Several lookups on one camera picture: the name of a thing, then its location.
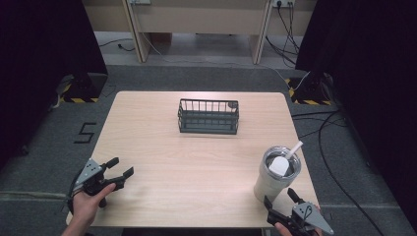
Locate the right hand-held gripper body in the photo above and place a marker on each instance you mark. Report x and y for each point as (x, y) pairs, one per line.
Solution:
(303, 218)

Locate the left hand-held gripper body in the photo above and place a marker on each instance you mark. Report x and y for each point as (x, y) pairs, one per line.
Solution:
(90, 177)

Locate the white tumbler cup with straw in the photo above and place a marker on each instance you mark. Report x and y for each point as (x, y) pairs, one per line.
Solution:
(278, 175)

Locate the person's right hand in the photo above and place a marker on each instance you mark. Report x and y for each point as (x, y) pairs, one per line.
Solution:
(288, 230)

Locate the person's left hand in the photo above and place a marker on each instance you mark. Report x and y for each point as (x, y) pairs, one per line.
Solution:
(87, 205)

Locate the black stand base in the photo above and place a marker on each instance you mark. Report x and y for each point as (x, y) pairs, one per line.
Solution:
(83, 88)
(309, 90)

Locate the black curtain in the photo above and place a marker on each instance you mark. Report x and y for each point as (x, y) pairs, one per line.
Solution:
(39, 65)
(370, 82)

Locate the beige wooden desk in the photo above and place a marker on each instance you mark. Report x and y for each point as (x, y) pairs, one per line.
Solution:
(200, 26)

